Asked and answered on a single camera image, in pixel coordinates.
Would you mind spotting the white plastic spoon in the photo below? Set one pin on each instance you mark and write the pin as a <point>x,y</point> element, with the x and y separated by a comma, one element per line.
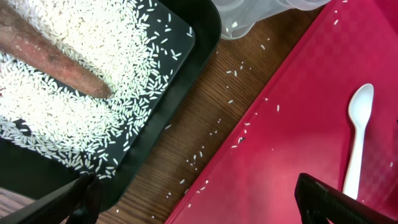
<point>359,112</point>

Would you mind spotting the rice grains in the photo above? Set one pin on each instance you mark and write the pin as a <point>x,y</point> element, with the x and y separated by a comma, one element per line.
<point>136,47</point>

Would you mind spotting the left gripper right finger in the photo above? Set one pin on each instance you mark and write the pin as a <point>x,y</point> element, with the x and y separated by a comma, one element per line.
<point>319,203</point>

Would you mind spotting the clear plastic waste bin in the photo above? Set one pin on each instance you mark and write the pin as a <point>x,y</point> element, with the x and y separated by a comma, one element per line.
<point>239,16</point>

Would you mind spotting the black waste tray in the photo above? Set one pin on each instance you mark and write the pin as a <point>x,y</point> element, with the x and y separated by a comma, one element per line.
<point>26,173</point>

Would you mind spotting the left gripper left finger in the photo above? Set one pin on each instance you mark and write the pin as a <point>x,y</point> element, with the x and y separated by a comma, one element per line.
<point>77,202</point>

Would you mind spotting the brown carrot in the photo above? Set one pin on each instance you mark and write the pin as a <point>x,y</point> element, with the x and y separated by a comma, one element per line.
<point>21,40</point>

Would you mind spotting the red serving tray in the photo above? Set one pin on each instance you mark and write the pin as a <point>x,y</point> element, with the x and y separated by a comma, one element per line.
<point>299,124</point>

